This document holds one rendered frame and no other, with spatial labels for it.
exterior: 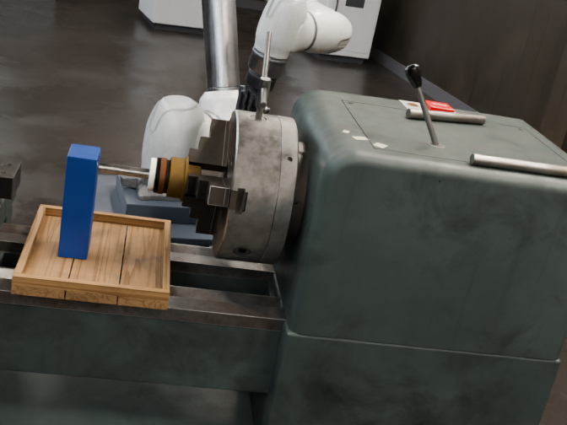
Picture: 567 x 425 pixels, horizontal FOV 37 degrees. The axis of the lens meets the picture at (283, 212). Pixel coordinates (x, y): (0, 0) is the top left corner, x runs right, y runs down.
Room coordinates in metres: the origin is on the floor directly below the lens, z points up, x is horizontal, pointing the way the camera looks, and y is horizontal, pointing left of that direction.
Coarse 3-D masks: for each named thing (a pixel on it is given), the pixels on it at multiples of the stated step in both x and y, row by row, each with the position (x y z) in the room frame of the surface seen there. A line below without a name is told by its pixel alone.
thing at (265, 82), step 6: (264, 78) 1.63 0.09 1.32; (270, 78) 1.64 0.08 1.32; (264, 84) 1.63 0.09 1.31; (270, 84) 1.64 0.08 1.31; (258, 90) 1.63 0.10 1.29; (258, 96) 1.63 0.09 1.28; (258, 102) 1.63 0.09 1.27; (258, 108) 1.63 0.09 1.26; (264, 108) 1.64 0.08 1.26; (258, 114) 1.64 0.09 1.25
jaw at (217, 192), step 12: (192, 180) 1.58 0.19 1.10; (204, 180) 1.55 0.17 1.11; (216, 180) 1.57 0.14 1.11; (192, 192) 1.57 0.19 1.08; (204, 192) 1.55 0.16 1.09; (216, 192) 1.51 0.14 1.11; (228, 192) 1.52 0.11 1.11; (240, 192) 1.51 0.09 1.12; (216, 204) 1.51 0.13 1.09; (228, 204) 1.52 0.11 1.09; (240, 204) 1.51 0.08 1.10
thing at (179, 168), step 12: (156, 168) 1.60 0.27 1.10; (168, 168) 1.60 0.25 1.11; (180, 168) 1.60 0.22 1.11; (192, 168) 1.63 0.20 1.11; (156, 180) 1.59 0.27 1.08; (168, 180) 1.59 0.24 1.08; (180, 180) 1.59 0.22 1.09; (156, 192) 1.60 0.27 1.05; (168, 192) 1.59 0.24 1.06; (180, 192) 1.60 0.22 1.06
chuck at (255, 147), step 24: (240, 120) 1.61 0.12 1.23; (240, 144) 1.55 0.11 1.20; (264, 144) 1.57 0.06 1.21; (240, 168) 1.52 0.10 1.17; (264, 168) 1.53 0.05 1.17; (264, 192) 1.52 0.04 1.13; (240, 216) 1.50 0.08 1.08; (264, 216) 1.51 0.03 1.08; (216, 240) 1.61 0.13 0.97; (240, 240) 1.51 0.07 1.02; (264, 240) 1.52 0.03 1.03
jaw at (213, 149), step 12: (216, 120) 1.71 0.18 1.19; (216, 132) 1.70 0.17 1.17; (228, 132) 1.70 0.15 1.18; (204, 144) 1.67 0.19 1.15; (216, 144) 1.68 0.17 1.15; (228, 144) 1.69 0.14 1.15; (192, 156) 1.65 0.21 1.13; (204, 156) 1.66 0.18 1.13; (216, 156) 1.66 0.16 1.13; (204, 168) 1.67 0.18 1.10; (216, 168) 1.67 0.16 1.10
